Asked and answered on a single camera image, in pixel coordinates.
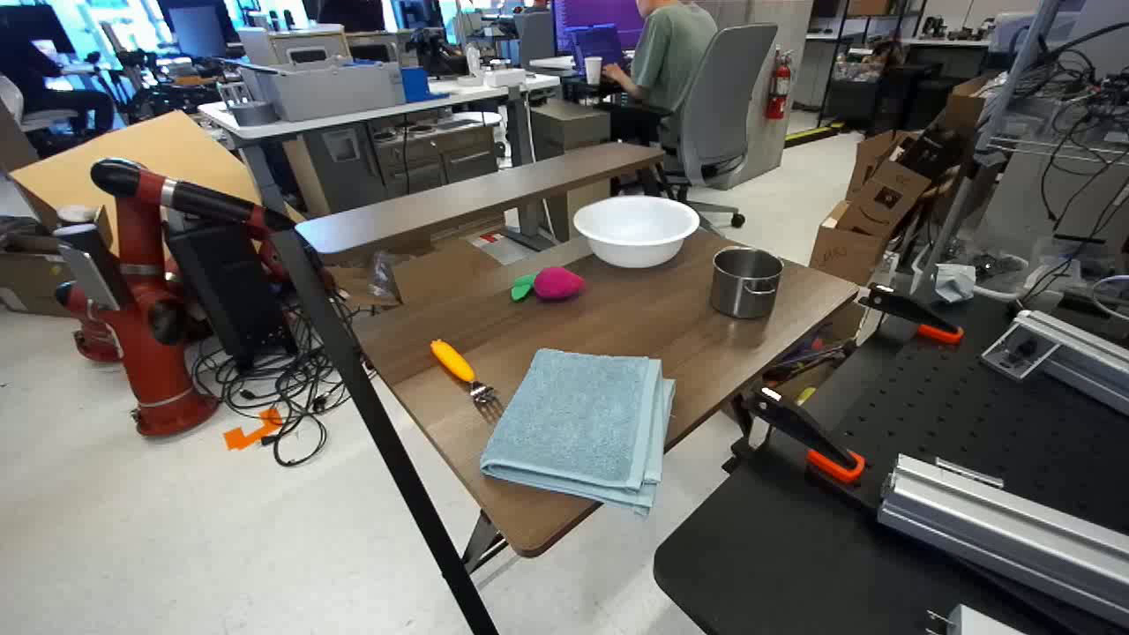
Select grey office desk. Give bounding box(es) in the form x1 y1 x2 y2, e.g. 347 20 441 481
198 66 567 219

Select small orange handled black clamp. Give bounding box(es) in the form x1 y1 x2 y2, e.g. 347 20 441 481
860 283 972 353

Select blue towel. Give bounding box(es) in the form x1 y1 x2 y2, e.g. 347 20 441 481
475 345 680 515

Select black computer case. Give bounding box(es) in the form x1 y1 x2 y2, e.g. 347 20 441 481
164 223 292 366

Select grey office chair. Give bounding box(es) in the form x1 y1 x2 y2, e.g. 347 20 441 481
658 20 788 233

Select pink toy fruit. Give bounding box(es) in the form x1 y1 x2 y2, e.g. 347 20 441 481
532 263 589 308

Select orange floor tape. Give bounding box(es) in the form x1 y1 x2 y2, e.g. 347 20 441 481
223 406 288 456

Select black tripod pole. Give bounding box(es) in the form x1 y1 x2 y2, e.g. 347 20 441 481
264 214 506 635

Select red fire extinguisher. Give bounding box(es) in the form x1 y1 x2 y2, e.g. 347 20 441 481
762 47 795 127

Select stacked cardboard boxes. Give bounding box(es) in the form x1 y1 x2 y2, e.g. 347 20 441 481
808 75 998 288

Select large orange handled black clamp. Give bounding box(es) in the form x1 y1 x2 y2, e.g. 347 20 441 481
736 383 871 492

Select wide aluminium extrusion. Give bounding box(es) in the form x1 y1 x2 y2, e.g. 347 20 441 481
876 452 1129 630

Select white bowl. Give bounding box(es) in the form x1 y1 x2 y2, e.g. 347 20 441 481
573 195 701 272

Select aluminium extrusion with end cap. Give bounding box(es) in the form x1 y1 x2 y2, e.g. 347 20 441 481
982 308 1129 419

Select purple computer monitor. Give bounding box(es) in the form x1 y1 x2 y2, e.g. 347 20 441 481
549 0 649 55

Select wooden table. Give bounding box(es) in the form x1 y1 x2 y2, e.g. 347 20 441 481
350 226 869 560

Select large flat cardboard sheet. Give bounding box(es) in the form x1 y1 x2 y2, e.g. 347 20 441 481
9 111 261 259

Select black floor cables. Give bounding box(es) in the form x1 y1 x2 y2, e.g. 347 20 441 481
191 345 355 473

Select black breadboard table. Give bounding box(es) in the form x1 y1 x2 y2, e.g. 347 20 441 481
649 293 1129 635

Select grey brown shelf board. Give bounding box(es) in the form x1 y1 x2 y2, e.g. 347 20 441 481
292 138 667 260

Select grey equipment box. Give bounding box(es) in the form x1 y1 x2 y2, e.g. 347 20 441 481
239 55 410 127

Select person in green shirt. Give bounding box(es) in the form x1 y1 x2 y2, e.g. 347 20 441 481
599 0 719 144

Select yellow handled fork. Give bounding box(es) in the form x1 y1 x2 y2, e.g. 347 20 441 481
426 335 510 422

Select metal cup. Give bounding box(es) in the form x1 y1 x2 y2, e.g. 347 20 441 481
707 247 788 325

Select white plastic bracket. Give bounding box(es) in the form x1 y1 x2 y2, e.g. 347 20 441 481
933 259 982 308

